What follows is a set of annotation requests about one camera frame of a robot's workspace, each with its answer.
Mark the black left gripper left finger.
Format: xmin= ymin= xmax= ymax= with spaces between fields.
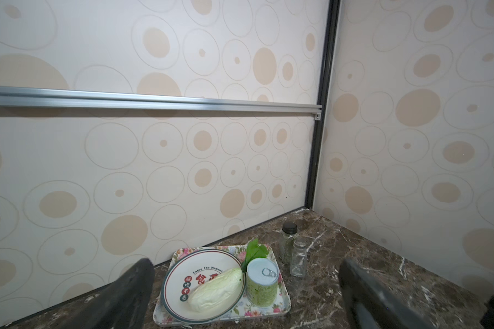
xmin=61 ymin=258 xmax=155 ymax=329

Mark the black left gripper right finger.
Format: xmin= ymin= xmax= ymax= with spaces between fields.
xmin=339 ymin=259 xmax=434 ymax=328

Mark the floral rectangular tray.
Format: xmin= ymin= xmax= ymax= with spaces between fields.
xmin=152 ymin=245 xmax=291 ymax=327

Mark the white plate with rim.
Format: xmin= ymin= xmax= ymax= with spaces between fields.
xmin=161 ymin=249 xmax=246 ymax=324

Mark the empty glass shaker silver lid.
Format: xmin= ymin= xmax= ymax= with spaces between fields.
xmin=290 ymin=238 xmax=307 ymax=278

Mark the pale cabbage piece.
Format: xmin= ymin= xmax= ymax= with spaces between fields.
xmin=188 ymin=267 xmax=244 ymax=312

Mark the herb jar black lid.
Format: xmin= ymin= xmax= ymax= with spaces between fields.
xmin=279 ymin=222 xmax=298 ymax=264

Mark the green tin can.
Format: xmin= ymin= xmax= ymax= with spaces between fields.
xmin=246 ymin=258 xmax=280 ymax=307

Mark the green leaf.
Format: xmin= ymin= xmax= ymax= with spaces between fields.
xmin=242 ymin=238 xmax=269 ymax=273

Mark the horizontal aluminium rail back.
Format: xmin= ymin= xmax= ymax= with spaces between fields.
xmin=0 ymin=86 xmax=322 ymax=121

